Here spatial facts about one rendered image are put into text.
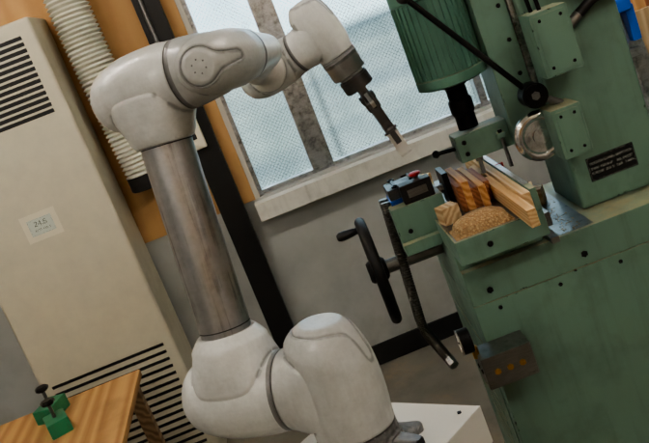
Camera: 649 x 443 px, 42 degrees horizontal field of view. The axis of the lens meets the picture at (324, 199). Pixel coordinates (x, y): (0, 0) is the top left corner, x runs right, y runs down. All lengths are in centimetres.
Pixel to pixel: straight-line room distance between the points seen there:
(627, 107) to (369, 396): 100
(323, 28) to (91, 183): 138
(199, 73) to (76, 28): 178
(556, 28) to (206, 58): 87
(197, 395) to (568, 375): 94
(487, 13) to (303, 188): 149
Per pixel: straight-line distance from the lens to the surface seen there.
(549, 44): 200
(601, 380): 220
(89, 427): 287
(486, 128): 214
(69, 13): 322
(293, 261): 349
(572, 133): 202
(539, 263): 205
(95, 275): 321
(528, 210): 183
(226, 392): 161
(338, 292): 354
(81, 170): 314
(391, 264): 218
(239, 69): 150
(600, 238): 208
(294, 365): 154
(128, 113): 158
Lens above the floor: 150
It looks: 12 degrees down
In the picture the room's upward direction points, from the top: 21 degrees counter-clockwise
